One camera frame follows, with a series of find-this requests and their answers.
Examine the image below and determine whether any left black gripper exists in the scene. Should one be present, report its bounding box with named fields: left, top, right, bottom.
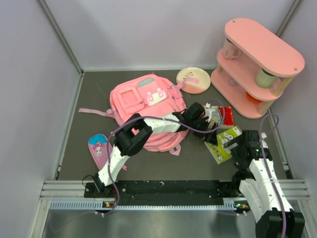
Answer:
left=189, top=116, right=218, bottom=146

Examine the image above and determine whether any green comic book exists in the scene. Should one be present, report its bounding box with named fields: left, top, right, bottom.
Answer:
left=205, top=126, right=242, bottom=164

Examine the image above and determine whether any pink student backpack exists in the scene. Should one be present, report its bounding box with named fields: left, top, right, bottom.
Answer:
left=79, top=74, right=205, bottom=156

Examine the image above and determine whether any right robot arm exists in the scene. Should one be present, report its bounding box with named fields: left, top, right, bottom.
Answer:
left=221, top=130, right=305, bottom=238

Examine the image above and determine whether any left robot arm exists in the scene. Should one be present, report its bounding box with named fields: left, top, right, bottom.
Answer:
left=94, top=103, right=222, bottom=197

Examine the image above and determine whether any colourful patterned book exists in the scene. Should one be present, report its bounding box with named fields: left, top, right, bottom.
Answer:
left=205, top=106, right=225, bottom=129

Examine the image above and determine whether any red sponge block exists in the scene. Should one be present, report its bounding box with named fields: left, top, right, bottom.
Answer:
left=219, top=106, right=234, bottom=127

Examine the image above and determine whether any orange bowl on shelf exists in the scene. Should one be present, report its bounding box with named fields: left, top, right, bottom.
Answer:
left=246, top=92, right=262, bottom=104

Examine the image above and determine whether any cream and pink plate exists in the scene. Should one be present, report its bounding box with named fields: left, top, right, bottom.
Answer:
left=176, top=67, right=211, bottom=94

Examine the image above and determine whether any pale green cup on shelf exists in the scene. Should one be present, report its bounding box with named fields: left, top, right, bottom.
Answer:
left=255, top=69, right=277, bottom=88

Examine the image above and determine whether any pink three-tier shelf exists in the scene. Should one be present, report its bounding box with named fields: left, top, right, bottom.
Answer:
left=211, top=18, right=305, bottom=119

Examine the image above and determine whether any pink mug on shelf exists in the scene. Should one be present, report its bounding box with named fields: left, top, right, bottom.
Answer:
left=222, top=38, right=241, bottom=60

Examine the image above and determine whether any purple cartoon pencil case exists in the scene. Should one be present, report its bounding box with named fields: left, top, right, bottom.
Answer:
left=88, top=134, right=112, bottom=170

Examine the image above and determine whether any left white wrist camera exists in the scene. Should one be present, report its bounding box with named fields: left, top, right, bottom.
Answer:
left=205, top=103, right=219, bottom=125

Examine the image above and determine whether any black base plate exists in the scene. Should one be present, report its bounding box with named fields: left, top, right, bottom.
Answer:
left=84, top=180, right=244, bottom=206

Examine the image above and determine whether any grey slotted cable duct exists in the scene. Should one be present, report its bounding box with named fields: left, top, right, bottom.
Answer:
left=50, top=200, right=104, bottom=210

